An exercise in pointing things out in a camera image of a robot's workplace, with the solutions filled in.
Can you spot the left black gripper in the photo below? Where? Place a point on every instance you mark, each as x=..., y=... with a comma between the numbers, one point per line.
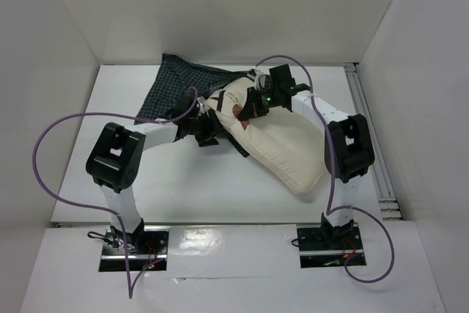
x=206, y=138

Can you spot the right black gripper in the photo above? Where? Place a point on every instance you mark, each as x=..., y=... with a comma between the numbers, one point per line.
x=248, y=108

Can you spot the cream pillow with bear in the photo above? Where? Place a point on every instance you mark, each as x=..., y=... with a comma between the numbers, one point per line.
x=284, y=142

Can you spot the dark checked pillowcase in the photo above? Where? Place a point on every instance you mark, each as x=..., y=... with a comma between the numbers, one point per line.
x=178, y=82

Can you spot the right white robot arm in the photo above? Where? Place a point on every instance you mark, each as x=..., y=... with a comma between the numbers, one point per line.
x=348, y=150

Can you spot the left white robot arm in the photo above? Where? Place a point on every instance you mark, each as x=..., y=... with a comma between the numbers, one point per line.
x=115, y=159

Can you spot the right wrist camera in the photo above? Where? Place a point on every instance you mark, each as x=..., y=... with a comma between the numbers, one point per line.
x=260, y=79

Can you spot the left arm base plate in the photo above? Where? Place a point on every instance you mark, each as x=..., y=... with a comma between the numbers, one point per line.
x=150, y=253

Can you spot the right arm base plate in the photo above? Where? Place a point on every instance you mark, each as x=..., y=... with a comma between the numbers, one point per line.
x=315, y=252

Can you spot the aluminium rail frame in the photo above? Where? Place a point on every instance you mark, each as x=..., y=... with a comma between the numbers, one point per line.
x=389, y=206

